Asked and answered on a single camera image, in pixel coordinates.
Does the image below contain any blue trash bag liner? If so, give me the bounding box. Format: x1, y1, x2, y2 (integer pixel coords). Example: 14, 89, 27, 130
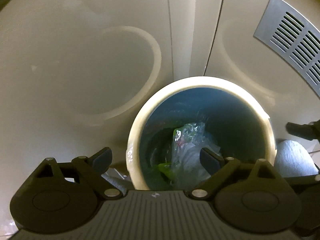
139, 88, 266, 190

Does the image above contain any cream round trash bin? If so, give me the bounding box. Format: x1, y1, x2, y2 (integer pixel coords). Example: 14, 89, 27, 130
126, 76, 277, 190

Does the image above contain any left beige cabinet door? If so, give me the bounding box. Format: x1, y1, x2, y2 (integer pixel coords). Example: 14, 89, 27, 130
0, 0, 176, 136

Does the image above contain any right beige cabinet door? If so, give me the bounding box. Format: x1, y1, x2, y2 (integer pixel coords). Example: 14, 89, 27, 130
206, 0, 319, 138

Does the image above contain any silver ventilation grille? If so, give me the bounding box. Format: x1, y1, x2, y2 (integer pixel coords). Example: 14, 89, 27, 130
254, 0, 320, 95

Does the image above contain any green snack wrapper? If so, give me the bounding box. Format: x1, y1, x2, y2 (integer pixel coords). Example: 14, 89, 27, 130
157, 125, 191, 181

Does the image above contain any beige cabinet door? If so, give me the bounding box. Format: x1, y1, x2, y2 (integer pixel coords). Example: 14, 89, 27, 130
0, 0, 176, 136
206, 0, 319, 138

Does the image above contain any clear plastic wrapper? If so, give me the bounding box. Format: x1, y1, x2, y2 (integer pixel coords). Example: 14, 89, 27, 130
172, 122, 221, 190

